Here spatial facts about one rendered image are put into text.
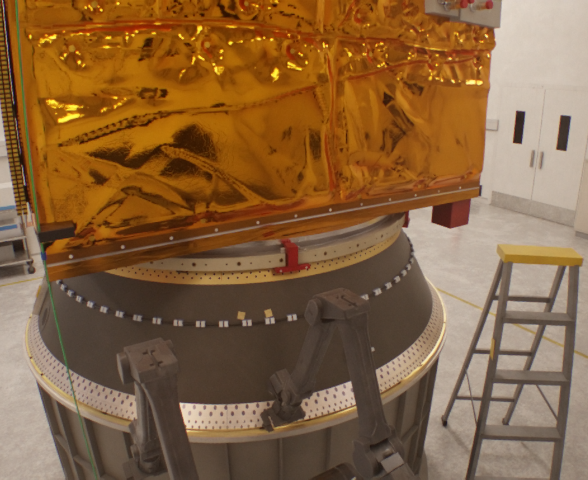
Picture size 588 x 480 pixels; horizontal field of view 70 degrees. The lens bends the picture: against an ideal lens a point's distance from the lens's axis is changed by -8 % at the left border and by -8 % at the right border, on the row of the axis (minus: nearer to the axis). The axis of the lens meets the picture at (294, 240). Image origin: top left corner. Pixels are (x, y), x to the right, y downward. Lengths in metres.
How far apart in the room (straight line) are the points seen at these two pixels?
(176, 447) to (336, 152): 1.17
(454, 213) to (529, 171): 7.09
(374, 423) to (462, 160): 1.40
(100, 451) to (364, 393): 1.28
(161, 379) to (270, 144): 0.90
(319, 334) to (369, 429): 0.26
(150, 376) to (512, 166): 9.06
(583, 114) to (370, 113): 7.34
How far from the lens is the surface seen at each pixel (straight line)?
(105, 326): 1.84
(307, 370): 1.27
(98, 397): 1.86
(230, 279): 1.64
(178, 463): 0.91
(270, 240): 1.62
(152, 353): 0.91
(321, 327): 1.13
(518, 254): 2.39
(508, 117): 9.60
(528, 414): 3.87
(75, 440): 2.23
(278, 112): 1.53
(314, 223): 1.72
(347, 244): 1.72
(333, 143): 1.69
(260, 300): 1.64
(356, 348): 1.05
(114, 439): 1.94
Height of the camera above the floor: 2.28
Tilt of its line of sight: 19 degrees down
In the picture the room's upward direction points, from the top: straight up
